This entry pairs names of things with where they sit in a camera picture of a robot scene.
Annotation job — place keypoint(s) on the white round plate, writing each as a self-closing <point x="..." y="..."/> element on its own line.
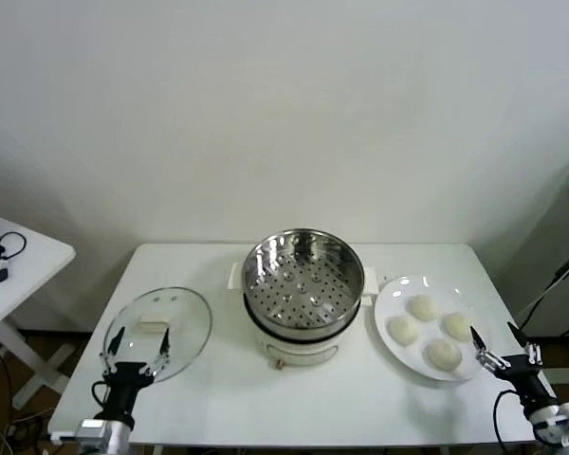
<point x="393" y="303"/>

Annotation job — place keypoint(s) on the white electric cooker base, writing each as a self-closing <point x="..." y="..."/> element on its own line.
<point x="303" y="353"/>

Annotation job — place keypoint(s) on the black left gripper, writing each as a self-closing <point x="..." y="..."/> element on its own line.
<point x="123" y="384"/>

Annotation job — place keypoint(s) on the white side table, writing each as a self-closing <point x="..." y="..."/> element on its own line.
<point x="33" y="270"/>

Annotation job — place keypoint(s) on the perforated steel steamer basket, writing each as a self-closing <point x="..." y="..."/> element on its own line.
<point x="265" y="265"/>

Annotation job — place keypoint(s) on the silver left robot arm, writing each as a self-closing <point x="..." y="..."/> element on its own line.
<point x="118" y="433"/>

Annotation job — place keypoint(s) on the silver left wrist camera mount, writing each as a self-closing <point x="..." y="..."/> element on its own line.
<point x="92" y="429"/>

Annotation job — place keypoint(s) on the white steamed baozi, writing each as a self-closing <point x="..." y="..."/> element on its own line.
<point x="457" y="326"/>
<point x="404" y="330"/>
<point x="424" y="307"/>
<point x="442" y="354"/>

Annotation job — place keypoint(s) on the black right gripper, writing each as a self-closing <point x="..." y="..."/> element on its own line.
<point x="526" y="376"/>

